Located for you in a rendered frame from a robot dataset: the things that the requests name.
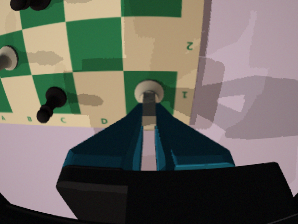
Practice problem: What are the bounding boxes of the green and cream chessboard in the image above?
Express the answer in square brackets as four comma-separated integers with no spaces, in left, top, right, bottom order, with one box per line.
[0,0,204,128]

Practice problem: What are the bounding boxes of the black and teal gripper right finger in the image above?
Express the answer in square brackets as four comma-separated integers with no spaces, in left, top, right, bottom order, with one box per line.
[155,103,235,171]

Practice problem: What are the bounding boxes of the white chess piece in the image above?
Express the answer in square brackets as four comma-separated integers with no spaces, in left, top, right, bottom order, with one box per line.
[0,45,19,71]

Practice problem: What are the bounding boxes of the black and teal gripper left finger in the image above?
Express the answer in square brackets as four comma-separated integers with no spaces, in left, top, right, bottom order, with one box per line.
[62,103,143,171]

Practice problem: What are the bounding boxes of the black pawn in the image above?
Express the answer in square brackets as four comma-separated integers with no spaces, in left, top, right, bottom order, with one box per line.
[10,0,51,11]
[36,86,67,123]

